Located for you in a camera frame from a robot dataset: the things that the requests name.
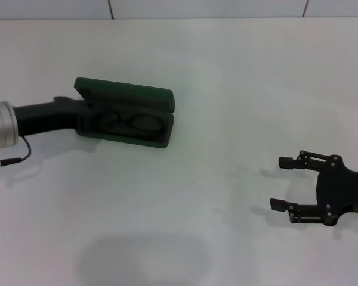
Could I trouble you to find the left gripper cable with plugs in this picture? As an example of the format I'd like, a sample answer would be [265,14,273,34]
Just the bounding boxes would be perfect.
[0,135,33,174]

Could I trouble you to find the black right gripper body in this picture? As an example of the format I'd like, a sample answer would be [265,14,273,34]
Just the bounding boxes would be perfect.
[315,154,358,228]

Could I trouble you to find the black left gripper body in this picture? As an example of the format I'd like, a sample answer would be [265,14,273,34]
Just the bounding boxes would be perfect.
[13,95,80,138]

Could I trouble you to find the green glasses case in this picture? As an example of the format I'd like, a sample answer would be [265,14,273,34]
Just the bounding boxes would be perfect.
[73,76,176,150]

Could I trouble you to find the black glasses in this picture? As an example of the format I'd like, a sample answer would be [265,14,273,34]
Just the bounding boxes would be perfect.
[100,108,165,140]

